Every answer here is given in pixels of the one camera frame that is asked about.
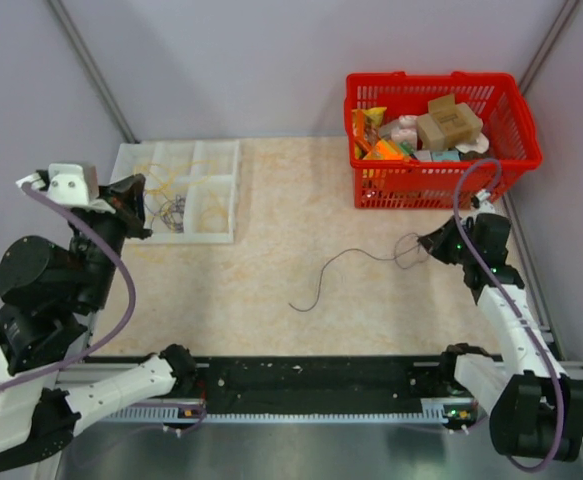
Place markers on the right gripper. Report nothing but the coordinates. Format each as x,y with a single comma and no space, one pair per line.
436,240

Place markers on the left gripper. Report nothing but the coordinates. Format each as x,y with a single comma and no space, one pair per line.
126,199

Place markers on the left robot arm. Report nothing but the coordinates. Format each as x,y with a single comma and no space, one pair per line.
46,290

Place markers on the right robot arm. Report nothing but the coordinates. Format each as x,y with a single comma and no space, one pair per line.
534,409

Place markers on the white foam compartment tray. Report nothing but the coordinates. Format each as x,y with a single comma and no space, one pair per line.
191,191

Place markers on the orange snack packet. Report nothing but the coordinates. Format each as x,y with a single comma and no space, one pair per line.
386,150

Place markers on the red plastic shopping basket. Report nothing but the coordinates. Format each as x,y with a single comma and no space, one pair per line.
506,148

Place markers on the pink white package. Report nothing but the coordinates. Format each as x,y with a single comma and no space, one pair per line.
404,130

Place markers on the brown cardboard box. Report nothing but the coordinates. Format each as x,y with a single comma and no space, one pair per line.
435,135

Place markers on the small open cardboard box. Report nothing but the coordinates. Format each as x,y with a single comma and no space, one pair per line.
443,107

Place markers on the yellow snack bag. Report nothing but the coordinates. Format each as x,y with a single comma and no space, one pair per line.
365,127

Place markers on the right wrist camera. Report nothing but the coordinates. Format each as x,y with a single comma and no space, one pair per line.
480,202

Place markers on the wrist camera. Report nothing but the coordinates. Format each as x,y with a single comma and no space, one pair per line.
67,184
480,202

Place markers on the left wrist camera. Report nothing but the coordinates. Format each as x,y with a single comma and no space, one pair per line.
67,184

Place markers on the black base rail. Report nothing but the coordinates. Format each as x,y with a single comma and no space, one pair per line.
331,385

